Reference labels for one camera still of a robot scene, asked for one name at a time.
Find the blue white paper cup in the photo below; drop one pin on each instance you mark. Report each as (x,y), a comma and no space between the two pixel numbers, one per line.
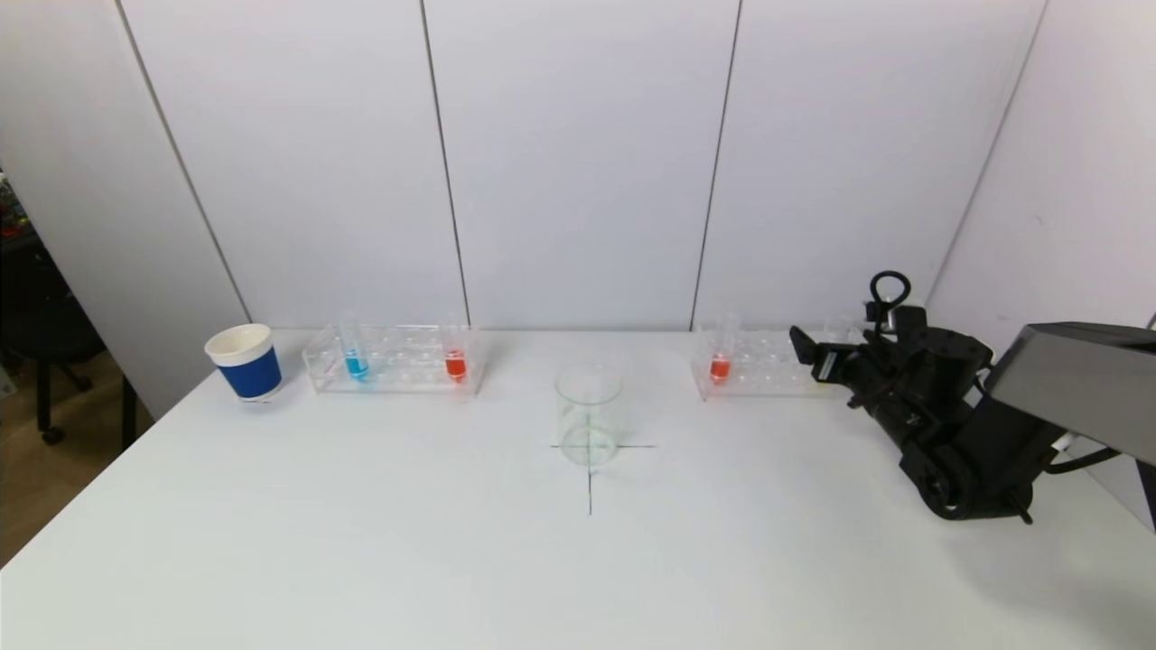
(253,375)

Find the test tube with yellow pigment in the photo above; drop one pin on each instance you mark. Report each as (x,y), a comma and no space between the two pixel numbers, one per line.
(840,327)

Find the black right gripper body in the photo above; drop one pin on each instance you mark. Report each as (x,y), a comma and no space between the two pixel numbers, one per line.
(824,364)

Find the test tube with red liquid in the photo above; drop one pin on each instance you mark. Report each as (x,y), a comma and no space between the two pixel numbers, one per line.
(719,368)
(456,366)

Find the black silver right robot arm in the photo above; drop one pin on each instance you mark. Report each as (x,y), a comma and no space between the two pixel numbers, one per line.
(957,361)

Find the clear acrylic test tube rack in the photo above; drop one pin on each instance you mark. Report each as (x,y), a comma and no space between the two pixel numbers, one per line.
(406,375)
(759,370)

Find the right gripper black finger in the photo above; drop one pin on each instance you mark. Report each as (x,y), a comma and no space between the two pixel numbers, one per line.
(804,348)

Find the test tube with blue liquid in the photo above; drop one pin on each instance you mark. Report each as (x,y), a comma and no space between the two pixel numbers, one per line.
(358,366)

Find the clear glass beaker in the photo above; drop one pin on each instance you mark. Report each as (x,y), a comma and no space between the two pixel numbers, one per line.
(587,424)

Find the black metal leg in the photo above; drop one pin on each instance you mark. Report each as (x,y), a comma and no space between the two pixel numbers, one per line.
(129,415)

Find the black office chair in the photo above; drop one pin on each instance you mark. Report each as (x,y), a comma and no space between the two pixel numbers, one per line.
(45,334)

